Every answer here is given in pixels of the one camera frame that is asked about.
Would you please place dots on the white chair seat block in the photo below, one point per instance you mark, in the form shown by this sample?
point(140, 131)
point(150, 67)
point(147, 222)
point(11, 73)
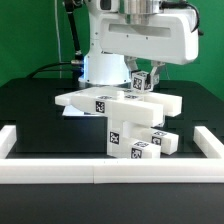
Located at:
point(115, 138)

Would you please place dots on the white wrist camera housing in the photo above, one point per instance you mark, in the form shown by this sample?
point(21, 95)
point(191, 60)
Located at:
point(108, 5)

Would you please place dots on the white marker sheet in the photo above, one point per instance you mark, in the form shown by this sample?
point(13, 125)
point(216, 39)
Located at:
point(72, 111)

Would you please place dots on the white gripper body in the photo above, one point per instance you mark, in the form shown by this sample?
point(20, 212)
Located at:
point(168, 37)

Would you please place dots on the white chair back frame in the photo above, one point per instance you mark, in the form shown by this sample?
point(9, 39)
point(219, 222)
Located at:
point(121, 104)

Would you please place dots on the white tagged cube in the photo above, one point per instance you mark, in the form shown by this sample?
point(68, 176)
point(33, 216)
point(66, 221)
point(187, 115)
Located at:
point(141, 81)

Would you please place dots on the white U-shaped border fence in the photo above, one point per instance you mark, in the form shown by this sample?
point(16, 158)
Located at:
point(98, 171)

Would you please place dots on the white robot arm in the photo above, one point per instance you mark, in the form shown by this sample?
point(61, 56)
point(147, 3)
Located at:
point(103, 68)

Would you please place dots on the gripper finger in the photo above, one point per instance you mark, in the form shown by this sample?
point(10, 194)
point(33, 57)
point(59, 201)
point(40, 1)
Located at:
point(131, 64)
point(156, 71)

